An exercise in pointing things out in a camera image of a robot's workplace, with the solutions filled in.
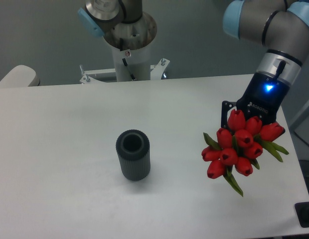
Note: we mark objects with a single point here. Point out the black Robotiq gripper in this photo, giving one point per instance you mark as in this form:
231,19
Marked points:
262,98

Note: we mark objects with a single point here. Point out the red tulip bouquet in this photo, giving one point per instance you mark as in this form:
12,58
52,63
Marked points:
239,143

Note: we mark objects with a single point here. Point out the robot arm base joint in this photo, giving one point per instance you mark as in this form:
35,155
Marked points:
122,23

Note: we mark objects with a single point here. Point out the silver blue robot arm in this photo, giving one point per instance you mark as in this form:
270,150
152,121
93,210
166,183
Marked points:
282,26

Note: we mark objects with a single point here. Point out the dark grey ribbed vase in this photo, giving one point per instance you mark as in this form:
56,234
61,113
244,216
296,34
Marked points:
133,150

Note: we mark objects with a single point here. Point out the black device at table edge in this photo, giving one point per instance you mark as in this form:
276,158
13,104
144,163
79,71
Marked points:
302,210

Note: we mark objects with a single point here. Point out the beige chair armrest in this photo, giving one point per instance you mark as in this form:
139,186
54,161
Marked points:
19,77

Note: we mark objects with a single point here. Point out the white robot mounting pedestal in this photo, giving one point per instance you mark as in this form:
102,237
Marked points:
129,65

